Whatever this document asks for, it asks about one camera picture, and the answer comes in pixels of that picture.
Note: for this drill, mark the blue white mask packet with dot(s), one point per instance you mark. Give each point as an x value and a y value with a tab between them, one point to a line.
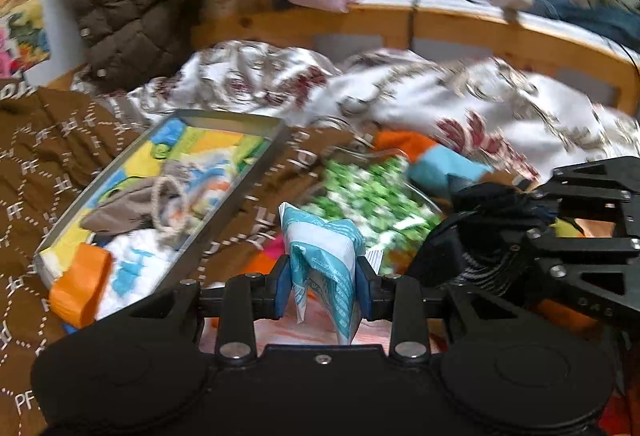
325	256

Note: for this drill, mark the colourful striped bedsheet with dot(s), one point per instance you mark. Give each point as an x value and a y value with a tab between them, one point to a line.
440	166

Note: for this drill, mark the white towel with blue print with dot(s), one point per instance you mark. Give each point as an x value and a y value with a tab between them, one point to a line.
145	261

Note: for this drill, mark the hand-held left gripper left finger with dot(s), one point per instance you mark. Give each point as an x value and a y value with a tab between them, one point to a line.
282	288

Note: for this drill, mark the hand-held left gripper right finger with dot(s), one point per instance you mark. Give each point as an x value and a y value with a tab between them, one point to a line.
364	291

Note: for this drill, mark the orange cloth item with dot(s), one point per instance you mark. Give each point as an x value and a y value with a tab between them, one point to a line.
80	286

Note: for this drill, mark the bag of green candies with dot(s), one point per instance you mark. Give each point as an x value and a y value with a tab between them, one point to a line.
370	201

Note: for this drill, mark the black knit cloth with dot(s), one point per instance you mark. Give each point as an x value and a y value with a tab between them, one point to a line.
480	216

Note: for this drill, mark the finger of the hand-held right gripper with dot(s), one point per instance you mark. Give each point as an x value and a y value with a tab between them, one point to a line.
580	246
585	188

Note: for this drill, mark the metal tray with colourful drawing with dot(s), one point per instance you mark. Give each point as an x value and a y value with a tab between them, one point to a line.
200	138

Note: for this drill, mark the brown patterned blanket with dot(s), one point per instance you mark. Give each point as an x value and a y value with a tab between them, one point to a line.
30	151

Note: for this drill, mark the dark teal cloth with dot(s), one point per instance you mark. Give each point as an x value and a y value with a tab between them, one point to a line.
590	16

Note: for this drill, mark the white floral quilt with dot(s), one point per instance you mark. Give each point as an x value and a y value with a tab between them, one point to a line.
400	86

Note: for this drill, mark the white mattress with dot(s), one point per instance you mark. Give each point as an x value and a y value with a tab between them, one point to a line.
465	13

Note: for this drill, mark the wooden bed frame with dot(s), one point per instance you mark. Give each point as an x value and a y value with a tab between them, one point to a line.
350	23

